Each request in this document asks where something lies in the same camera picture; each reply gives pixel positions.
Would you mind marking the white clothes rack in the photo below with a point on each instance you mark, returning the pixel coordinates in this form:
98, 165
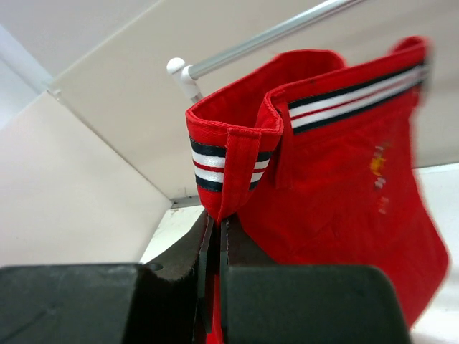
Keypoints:
186, 75

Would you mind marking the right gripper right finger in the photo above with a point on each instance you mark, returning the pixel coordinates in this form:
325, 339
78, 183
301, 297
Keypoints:
236, 248

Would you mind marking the red trousers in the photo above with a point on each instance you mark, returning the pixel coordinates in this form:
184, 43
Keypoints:
315, 158

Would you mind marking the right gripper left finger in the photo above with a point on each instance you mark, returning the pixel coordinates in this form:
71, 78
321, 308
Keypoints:
181, 296

